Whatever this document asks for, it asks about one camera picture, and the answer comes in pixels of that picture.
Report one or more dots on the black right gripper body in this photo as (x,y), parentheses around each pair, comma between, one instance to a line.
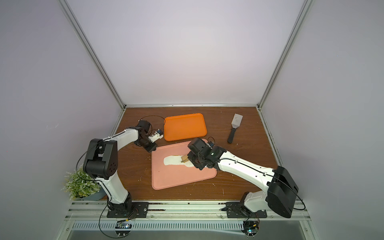
(195,160)

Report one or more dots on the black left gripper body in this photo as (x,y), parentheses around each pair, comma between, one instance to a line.
(149,145)

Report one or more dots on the wooden rolling pin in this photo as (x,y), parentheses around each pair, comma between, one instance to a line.
(185,159)

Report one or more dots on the white dough lump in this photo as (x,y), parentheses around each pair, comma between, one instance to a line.
(176,160)

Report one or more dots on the pink silicone mat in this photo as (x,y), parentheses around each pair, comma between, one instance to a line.
(171,176)

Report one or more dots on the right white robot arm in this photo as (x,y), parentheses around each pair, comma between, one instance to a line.
(278,191)

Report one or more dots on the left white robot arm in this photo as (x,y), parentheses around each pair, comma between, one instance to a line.
(101,163)

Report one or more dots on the orange plastic tray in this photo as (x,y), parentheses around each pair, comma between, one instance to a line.
(184,127)

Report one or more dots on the small green potted plant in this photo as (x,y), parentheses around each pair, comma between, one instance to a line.
(80,186)

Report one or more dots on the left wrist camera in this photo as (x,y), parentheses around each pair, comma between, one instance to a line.
(156,136)

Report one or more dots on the black handled metal spatula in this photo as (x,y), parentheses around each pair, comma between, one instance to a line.
(236,122)

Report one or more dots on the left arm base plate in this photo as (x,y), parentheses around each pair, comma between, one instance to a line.
(135,210)

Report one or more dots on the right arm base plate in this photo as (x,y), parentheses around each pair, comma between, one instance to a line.
(236,210)

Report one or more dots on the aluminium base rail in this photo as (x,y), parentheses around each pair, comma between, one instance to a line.
(167,216)

